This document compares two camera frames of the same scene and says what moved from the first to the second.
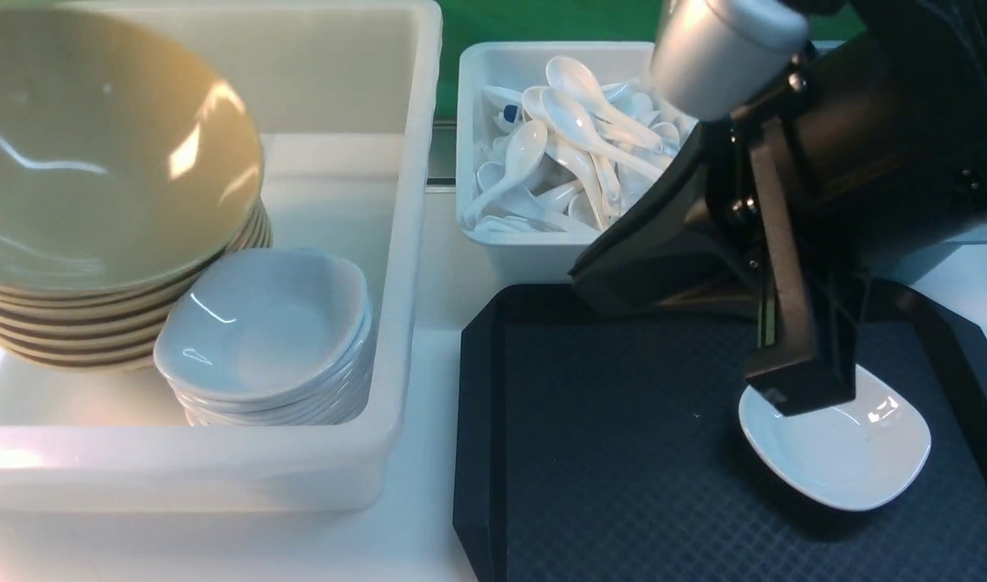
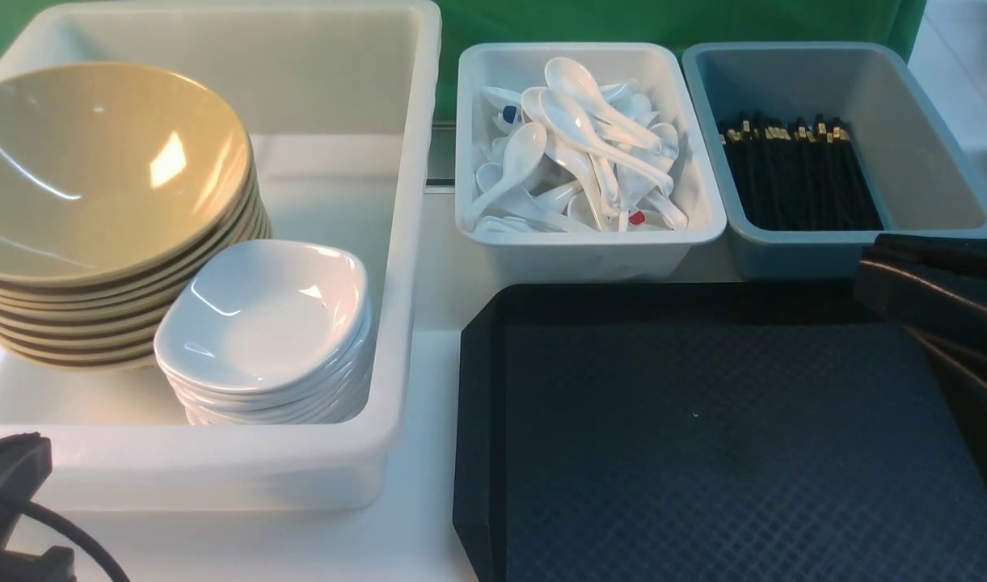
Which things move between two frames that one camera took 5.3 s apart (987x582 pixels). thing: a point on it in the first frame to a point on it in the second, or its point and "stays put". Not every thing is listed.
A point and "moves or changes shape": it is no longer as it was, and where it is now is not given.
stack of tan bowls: (78, 253) stays put
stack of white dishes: (270, 337) stays put
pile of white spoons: (567, 157) stays put
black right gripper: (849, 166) to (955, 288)
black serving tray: (600, 441) stays put
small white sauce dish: (852, 456) to (268, 332)
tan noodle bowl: (115, 153) moves or changes shape
